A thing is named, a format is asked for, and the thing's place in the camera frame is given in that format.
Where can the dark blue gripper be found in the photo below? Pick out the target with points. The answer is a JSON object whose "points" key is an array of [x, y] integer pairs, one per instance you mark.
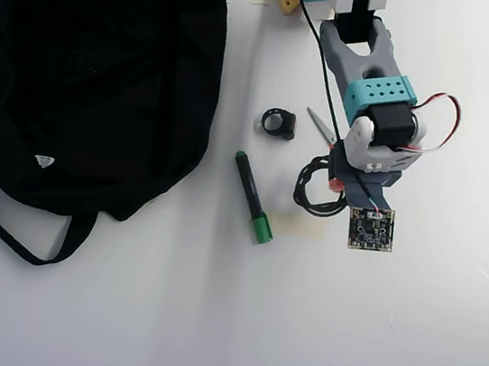
{"points": [[349, 179]]}

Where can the white grey teal robot arm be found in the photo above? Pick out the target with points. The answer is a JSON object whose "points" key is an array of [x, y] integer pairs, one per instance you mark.
{"points": [[347, 65]]}

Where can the black fabric bag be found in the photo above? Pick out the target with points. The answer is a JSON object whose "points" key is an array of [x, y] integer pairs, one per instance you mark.
{"points": [[104, 81]]}

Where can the black marker with green cap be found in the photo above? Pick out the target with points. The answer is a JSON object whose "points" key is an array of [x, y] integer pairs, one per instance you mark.
{"points": [[250, 193]]}

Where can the bare camera circuit board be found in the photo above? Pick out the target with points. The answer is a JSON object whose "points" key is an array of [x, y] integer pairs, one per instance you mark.
{"points": [[371, 230]]}

